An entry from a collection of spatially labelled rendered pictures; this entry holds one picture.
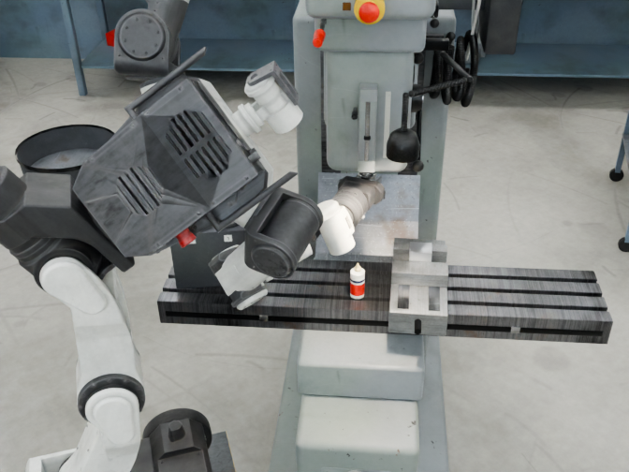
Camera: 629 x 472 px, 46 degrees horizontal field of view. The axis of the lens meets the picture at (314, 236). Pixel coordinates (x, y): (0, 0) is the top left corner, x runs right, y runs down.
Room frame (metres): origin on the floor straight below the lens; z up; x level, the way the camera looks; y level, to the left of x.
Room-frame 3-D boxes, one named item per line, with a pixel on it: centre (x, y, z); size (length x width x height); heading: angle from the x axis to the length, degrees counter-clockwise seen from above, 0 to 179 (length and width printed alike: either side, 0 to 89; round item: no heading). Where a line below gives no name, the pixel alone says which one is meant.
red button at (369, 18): (1.42, -0.11, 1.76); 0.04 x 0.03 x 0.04; 84
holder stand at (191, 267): (1.74, 0.29, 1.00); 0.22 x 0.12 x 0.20; 94
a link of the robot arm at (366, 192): (1.59, -0.10, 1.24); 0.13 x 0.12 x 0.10; 66
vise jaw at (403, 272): (1.60, -0.28, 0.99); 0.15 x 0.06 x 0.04; 82
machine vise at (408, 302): (1.63, -0.29, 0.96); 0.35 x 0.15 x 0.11; 172
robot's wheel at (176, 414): (1.48, 0.41, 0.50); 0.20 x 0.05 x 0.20; 105
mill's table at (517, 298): (1.67, -0.18, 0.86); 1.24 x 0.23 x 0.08; 84
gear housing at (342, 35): (1.72, -0.14, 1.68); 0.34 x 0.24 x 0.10; 174
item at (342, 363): (1.68, -0.14, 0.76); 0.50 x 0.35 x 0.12; 174
